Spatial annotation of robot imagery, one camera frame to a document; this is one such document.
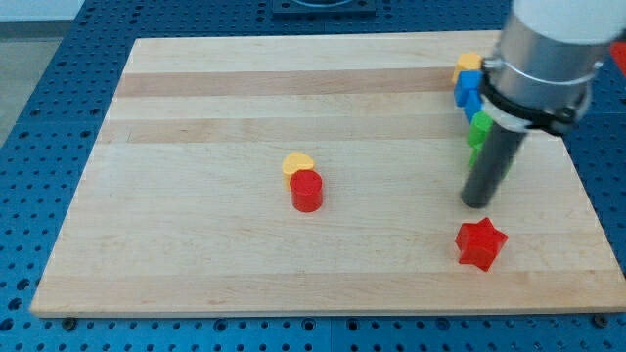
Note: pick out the red cylinder block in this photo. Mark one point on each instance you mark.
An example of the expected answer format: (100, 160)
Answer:
(306, 190)

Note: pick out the green block lower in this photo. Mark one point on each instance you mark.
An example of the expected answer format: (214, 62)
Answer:
(475, 152)

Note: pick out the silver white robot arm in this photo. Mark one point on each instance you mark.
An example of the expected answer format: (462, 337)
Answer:
(540, 73)

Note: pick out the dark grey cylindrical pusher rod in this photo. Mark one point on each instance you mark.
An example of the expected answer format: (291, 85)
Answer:
(491, 166)

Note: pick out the wooden board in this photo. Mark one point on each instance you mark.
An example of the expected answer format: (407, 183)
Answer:
(182, 211)

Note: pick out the green block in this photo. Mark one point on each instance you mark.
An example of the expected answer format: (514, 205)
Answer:
(480, 126)
(475, 152)

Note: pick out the green block upper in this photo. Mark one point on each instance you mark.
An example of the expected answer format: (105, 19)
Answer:
(480, 126)

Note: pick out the blue block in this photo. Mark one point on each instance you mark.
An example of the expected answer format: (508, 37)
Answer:
(467, 81)
(473, 105)

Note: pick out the yellow block at back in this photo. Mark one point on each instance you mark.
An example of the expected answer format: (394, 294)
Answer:
(466, 61)

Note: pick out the red star block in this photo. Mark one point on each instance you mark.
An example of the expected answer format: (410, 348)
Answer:
(480, 243)

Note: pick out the yellow heart block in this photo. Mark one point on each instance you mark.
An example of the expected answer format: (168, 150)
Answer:
(294, 162)

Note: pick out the blue block upper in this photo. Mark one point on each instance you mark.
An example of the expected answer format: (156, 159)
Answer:
(467, 81)

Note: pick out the red object at edge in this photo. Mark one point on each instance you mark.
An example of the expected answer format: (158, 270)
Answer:
(618, 53)

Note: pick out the blue block lower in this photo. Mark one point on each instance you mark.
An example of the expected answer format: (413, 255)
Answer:
(473, 105)

